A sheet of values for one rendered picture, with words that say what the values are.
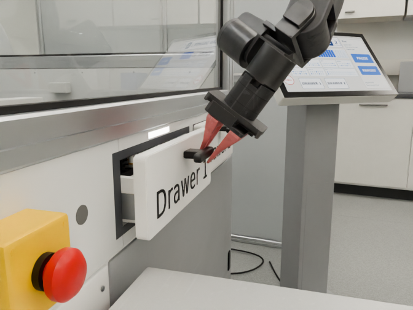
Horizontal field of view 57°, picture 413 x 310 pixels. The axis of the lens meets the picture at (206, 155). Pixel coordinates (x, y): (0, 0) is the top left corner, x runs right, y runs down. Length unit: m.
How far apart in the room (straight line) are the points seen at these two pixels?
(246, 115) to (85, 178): 0.26
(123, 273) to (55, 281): 0.26
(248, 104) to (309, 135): 0.92
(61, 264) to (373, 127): 3.30
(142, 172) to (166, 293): 0.15
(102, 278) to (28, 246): 0.21
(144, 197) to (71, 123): 0.13
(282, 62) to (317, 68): 0.87
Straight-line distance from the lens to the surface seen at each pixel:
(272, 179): 2.32
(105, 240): 0.49
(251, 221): 2.43
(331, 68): 1.47
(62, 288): 0.31
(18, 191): 0.36
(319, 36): 0.58
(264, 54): 0.56
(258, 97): 0.57
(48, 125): 0.38
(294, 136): 1.51
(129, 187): 0.50
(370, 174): 3.57
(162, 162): 0.51
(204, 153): 0.57
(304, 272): 1.65
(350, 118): 3.49
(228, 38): 0.61
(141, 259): 0.59
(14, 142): 0.36
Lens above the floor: 1.02
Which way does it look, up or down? 11 degrees down
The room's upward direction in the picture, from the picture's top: straight up
